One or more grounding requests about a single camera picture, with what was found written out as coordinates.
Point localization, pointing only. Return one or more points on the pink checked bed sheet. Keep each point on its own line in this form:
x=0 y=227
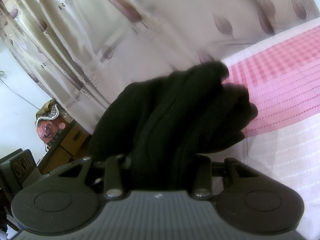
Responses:
x=282 y=85

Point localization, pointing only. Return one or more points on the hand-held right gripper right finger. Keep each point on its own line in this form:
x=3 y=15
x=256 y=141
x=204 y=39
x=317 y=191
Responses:
x=202 y=175

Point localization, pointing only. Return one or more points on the beige flower print curtain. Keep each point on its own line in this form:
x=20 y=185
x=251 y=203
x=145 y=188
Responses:
x=105 y=30

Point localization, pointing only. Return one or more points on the brown wooden cabinet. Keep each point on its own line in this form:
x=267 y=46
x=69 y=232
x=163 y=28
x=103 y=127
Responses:
x=67 y=142

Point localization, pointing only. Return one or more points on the pile of patterned bags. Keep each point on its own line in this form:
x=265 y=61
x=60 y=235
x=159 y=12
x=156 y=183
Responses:
x=50 y=123

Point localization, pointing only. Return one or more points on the black garment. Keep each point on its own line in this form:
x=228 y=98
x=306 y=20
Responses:
x=170 y=120

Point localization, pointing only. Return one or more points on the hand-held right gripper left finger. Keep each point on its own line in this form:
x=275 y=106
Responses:
x=115 y=172

